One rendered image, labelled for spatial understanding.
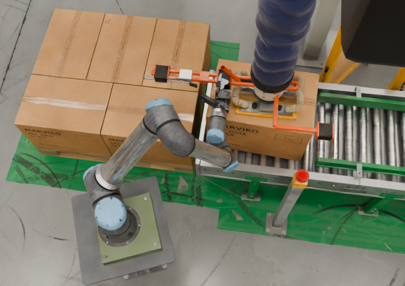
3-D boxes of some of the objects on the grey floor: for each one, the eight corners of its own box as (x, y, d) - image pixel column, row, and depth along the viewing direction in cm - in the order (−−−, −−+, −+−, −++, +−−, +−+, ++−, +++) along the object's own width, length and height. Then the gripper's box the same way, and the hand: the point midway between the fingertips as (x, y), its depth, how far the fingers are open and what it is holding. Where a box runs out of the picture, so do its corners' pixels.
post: (281, 220, 315) (308, 172, 225) (280, 229, 313) (307, 185, 222) (272, 218, 316) (295, 170, 225) (271, 227, 313) (294, 183, 223)
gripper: (228, 117, 239) (232, 84, 247) (228, 106, 227) (232, 71, 235) (213, 115, 240) (217, 82, 248) (211, 104, 227) (217, 70, 236)
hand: (219, 78), depth 241 cm, fingers open, 7 cm apart
